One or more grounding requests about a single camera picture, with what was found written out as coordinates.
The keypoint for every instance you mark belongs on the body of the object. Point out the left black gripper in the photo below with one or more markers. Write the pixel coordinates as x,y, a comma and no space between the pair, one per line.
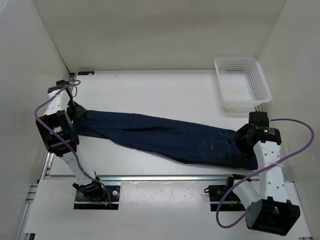
80,111

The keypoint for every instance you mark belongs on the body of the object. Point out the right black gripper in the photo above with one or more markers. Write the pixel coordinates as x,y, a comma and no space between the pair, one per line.
237,137

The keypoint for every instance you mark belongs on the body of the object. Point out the dark blue denim trousers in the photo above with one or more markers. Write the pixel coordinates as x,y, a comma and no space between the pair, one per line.
184,142

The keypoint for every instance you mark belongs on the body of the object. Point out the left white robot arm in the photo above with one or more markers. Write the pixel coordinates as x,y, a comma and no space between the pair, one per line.
55,122

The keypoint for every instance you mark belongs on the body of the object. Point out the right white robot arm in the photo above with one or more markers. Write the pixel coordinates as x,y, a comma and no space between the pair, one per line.
269,209

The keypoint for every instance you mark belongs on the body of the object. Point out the small dark corner label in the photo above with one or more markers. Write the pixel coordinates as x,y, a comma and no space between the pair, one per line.
86,73

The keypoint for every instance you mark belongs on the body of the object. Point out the white perforated plastic basket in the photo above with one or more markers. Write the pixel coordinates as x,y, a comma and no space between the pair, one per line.
242,83

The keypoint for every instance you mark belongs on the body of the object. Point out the aluminium frame rail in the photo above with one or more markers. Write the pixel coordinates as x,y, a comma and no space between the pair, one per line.
159,199

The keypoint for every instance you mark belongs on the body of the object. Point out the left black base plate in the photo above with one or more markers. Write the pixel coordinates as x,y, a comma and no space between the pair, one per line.
100,201

